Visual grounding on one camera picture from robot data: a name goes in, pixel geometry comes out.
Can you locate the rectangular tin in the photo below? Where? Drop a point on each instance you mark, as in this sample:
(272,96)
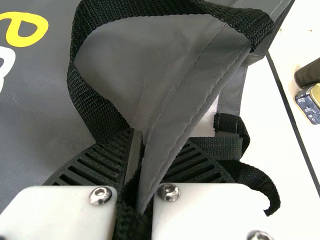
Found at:
(308,105)

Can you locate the black strip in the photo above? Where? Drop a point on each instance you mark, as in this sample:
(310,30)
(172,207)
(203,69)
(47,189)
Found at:
(295,130)

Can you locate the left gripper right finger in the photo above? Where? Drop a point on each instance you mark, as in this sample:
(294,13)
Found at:
(200,212)

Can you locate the dark coffee bottle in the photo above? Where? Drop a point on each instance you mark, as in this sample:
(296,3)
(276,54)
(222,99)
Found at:
(308,75)

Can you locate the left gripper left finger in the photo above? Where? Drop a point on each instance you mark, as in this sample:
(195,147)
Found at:
(82,165)

